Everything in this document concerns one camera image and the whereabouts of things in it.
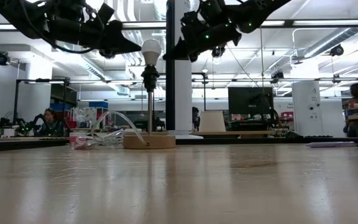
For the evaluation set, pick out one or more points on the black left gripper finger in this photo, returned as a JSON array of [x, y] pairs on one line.
[[120, 51], [118, 37]]

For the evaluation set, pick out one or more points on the white lightbulb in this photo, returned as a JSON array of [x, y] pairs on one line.
[[151, 49]]

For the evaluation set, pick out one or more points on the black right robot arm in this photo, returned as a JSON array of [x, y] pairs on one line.
[[259, 12]]

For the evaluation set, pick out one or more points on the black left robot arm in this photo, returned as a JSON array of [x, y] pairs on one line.
[[17, 15]]

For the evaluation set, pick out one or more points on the black ceiling spotlight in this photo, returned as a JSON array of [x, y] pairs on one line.
[[2, 58], [217, 52], [107, 55], [337, 49]]

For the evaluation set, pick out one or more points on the blue storage bin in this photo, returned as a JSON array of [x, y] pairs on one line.
[[98, 104]]

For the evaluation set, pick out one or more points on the white lampshade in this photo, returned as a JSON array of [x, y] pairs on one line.
[[212, 122]]

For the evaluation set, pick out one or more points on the black monitor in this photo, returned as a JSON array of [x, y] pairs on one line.
[[249, 99]]

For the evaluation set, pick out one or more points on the light wood background table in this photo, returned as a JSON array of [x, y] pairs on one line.
[[244, 132]]

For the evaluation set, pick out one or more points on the wooden base lamp stand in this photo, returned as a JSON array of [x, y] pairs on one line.
[[149, 141]]

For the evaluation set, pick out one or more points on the pink round object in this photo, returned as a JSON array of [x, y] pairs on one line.
[[73, 139]]

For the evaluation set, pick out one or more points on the purple pen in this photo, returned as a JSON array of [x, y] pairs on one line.
[[331, 144]]

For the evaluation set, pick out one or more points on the black background workstation frame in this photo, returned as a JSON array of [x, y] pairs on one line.
[[16, 102]]

